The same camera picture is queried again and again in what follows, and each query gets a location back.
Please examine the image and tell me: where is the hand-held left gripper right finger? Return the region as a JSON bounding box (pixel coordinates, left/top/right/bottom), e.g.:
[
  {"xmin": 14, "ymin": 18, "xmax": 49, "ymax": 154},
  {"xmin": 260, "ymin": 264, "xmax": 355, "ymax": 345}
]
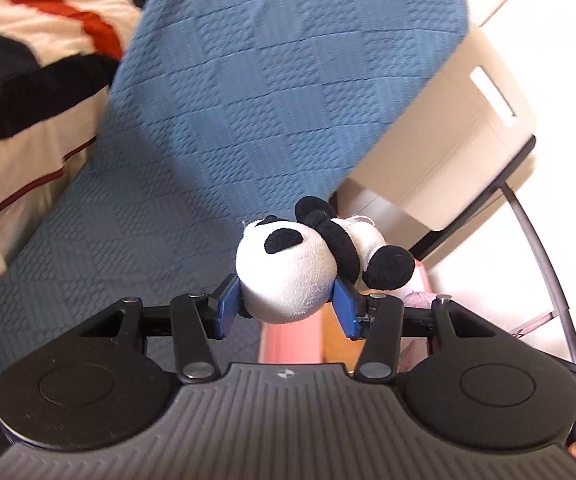
[{"xmin": 332, "ymin": 279, "xmax": 511, "ymax": 382}]

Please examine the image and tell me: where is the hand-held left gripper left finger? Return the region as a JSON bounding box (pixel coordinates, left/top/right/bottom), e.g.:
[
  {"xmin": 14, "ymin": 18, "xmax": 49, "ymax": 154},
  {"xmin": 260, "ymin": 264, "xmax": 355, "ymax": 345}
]
[{"xmin": 78, "ymin": 275, "xmax": 243, "ymax": 384}]

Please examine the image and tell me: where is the pink storage box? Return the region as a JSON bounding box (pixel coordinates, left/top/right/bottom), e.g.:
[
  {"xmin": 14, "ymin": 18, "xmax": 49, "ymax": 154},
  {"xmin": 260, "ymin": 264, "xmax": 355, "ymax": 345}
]
[{"xmin": 260, "ymin": 260, "xmax": 436, "ymax": 366}]

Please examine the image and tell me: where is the black and white panda plush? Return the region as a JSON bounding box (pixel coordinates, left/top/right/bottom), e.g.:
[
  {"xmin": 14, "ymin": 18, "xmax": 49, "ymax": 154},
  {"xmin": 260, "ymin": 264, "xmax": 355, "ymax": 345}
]
[{"xmin": 235, "ymin": 196, "xmax": 416, "ymax": 325}]

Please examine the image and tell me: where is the pink plush toy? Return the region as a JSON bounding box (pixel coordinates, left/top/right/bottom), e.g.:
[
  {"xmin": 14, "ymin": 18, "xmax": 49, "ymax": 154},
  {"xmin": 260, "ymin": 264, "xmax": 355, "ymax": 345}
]
[{"xmin": 402, "ymin": 287, "xmax": 440, "ymax": 309}]

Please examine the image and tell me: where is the beige plastic chair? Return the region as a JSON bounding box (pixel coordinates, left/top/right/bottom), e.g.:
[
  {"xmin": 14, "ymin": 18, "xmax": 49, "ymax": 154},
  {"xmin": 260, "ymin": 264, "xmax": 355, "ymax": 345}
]
[{"xmin": 335, "ymin": 22, "xmax": 539, "ymax": 261}]

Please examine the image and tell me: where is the black curved tube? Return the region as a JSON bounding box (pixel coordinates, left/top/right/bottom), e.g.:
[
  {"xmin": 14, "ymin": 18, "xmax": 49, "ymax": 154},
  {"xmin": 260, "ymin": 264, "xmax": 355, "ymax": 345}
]
[{"xmin": 499, "ymin": 182, "xmax": 576, "ymax": 378}]

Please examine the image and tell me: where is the blue textured chair cover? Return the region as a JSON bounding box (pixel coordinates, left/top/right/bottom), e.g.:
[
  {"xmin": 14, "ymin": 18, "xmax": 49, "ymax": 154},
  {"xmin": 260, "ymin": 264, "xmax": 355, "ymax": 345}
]
[{"xmin": 0, "ymin": 0, "xmax": 469, "ymax": 376}]

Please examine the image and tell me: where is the striped fleece blanket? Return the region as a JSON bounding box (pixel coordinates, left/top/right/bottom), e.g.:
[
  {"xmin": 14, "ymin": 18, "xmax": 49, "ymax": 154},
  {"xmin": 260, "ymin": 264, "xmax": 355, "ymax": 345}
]
[{"xmin": 0, "ymin": 0, "xmax": 169, "ymax": 281}]

